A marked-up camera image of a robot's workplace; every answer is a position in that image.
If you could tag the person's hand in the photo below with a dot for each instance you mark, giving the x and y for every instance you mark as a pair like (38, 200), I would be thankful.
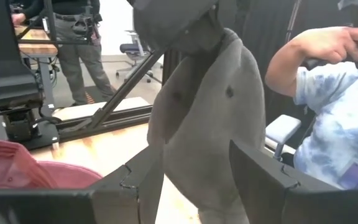
(328, 43)

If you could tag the person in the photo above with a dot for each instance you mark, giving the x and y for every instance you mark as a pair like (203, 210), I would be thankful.
(337, 109)
(73, 56)

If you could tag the office chair blue seat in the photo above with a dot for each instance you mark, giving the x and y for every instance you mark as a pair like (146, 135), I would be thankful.
(129, 48)

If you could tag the padded chair armrest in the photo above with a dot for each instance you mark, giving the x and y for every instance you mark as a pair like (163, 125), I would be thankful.
(283, 127)

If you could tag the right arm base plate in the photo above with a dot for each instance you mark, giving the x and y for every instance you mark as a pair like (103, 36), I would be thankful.
(42, 137)

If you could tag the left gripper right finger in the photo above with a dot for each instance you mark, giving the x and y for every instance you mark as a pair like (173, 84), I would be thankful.
(275, 199)

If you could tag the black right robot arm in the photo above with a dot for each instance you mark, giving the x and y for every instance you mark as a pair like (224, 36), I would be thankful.
(8, 71)

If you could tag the black aluminium table frame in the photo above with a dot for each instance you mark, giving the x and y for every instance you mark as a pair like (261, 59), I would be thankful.
(104, 119)

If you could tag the maroon baseball cap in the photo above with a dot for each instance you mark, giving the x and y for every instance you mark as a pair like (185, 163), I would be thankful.
(67, 175)

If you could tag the gray baseball cap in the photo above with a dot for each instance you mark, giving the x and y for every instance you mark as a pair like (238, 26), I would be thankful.
(210, 124)

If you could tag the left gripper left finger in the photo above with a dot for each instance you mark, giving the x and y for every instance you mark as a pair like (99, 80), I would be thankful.
(129, 199)

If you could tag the wooden workbench black frame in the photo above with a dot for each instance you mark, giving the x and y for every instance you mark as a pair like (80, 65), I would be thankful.
(33, 48)

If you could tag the purple badge card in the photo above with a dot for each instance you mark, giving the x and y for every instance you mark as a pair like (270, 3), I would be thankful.
(357, 175)

